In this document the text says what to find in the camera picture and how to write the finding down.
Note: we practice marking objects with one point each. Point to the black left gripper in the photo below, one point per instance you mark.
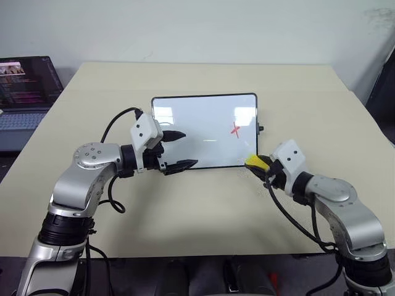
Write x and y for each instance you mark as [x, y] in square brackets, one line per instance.
[154, 157]

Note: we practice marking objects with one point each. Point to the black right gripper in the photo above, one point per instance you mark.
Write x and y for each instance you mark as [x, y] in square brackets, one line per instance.
[277, 175]

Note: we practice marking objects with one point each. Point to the yellow whiteboard eraser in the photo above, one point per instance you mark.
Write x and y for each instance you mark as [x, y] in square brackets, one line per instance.
[255, 161]

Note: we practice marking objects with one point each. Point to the black-framed small whiteboard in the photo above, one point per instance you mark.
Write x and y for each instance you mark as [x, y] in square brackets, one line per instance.
[200, 123]

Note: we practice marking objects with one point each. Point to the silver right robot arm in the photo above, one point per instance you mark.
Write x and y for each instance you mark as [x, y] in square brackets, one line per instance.
[339, 191]

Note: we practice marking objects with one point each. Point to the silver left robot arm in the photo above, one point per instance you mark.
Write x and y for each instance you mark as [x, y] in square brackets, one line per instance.
[89, 185]

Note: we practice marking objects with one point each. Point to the black chair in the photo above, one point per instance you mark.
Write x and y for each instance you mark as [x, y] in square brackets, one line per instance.
[382, 89]

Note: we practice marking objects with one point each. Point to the open blue laptop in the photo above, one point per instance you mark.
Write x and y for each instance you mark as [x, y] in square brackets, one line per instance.
[24, 86]

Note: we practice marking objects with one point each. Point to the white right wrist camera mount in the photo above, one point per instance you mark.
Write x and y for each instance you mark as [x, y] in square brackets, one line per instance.
[290, 157]

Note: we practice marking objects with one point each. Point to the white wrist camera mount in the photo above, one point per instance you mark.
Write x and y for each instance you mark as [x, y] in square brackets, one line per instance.
[290, 157]
[143, 129]

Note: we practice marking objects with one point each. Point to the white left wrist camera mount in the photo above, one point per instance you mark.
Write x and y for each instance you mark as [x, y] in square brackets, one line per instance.
[143, 129]

